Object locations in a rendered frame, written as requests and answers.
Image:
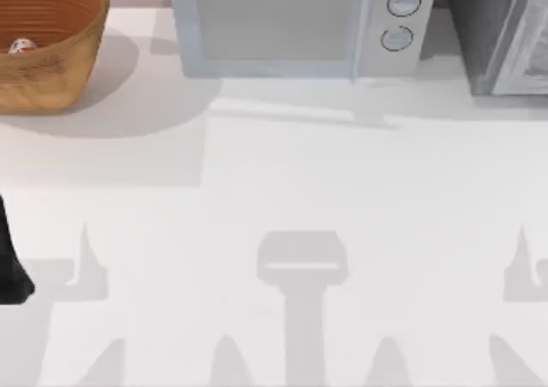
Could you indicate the microwave knob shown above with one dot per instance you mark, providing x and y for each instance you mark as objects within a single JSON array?
[
  {"x": 397, "y": 38},
  {"x": 403, "y": 2}
]

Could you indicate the microwave door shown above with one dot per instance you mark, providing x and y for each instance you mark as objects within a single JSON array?
[{"x": 274, "y": 23}]

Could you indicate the pale microwave oven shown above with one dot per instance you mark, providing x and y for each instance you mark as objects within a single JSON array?
[{"x": 299, "y": 23}]

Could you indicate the wooden basket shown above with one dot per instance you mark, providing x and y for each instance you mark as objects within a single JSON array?
[{"x": 64, "y": 74}]

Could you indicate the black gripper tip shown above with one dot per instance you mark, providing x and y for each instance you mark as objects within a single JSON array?
[{"x": 10, "y": 271}]

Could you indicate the red and white can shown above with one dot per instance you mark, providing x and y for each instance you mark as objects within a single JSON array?
[{"x": 20, "y": 45}]

